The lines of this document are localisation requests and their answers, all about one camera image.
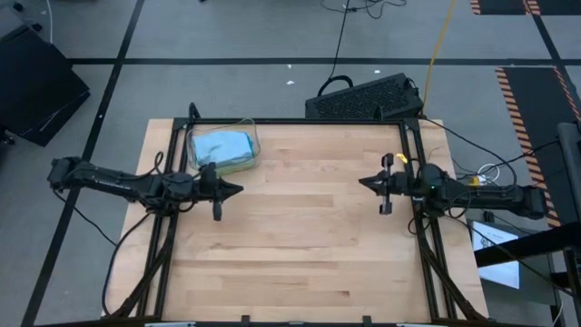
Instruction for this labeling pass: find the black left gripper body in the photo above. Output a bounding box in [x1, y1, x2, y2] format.
[198, 162, 229, 223]

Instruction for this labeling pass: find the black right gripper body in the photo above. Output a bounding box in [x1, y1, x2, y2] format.
[379, 153, 423, 216]

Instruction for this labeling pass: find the green microfiber towel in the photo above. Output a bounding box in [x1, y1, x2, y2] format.
[215, 156, 259, 177]

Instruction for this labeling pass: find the blue microfiber towel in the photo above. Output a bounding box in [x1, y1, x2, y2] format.
[190, 130, 256, 168]

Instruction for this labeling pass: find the clear plastic bin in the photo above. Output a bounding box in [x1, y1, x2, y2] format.
[184, 116, 263, 178]

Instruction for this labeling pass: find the black perforated computer case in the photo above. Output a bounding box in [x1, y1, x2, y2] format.
[304, 72, 426, 122]

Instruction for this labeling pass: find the white printed paper sheet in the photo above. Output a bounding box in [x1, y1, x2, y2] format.
[471, 220, 521, 291]

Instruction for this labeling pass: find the black metal stand beam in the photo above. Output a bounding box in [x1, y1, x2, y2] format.
[474, 222, 581, 269]

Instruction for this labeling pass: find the black mat with orange stripes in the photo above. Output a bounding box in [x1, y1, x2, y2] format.
[494, 66, 581, 229]
[469, 0, 581, 17]

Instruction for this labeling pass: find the large black equipment case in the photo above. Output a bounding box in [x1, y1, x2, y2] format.
[0, 25, 92, 147]

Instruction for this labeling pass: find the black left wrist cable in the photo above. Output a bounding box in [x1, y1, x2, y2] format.
[135, 151, 165, 179]

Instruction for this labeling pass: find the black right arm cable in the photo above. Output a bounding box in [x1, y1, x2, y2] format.
[419, 118, 519, 186]

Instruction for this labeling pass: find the black metal table frame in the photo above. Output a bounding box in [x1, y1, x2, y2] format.
[102, 102, 489, 327]

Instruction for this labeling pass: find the white coiled cable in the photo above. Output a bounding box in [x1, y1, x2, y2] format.
[477, 163, 502, 183]

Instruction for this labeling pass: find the black cable loop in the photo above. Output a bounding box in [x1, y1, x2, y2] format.
[316, 74, 355, 97]

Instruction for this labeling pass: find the black hanging cable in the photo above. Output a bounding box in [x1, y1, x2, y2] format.
[320, 0, 409, 81]

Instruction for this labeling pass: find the black left arm base cable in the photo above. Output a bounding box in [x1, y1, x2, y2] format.
[53, 190, 155, 318]

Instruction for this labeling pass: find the yellow cable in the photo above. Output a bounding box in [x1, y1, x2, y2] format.
[420, 0, 458, 114]

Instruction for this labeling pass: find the thin white cable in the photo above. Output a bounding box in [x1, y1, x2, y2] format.
[44, 0, 54, 45]

